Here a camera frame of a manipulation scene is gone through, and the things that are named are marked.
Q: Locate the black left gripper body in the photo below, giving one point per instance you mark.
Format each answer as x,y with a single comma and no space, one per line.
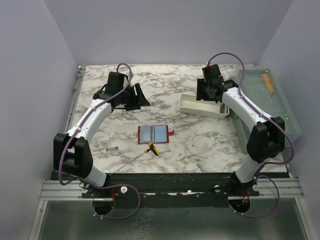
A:
120,93

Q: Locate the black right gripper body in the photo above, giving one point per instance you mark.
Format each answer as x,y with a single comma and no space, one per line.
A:
214,99

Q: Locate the white rectangular plastic tray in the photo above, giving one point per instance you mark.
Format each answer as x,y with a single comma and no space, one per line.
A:
189,105

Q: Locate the red card holder wallet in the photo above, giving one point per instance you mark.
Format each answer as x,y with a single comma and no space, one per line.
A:
156,134

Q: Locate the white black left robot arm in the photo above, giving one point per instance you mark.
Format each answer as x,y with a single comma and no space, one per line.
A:
71,150

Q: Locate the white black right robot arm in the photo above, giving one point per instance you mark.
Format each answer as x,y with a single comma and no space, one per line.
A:
266,138

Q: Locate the clear plastic storage box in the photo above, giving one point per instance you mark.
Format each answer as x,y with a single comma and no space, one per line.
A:
274,103

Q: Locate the small metal bar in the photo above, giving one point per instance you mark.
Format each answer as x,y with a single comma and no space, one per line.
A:
111,149

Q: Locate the orange tool in box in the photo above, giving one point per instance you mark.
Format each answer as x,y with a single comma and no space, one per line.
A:
267,82

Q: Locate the yellow black T-handle hex key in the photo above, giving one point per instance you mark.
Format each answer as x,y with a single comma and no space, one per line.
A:
151,148

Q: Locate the black aluminium mounting rail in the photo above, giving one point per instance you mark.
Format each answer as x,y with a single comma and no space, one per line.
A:
172,190

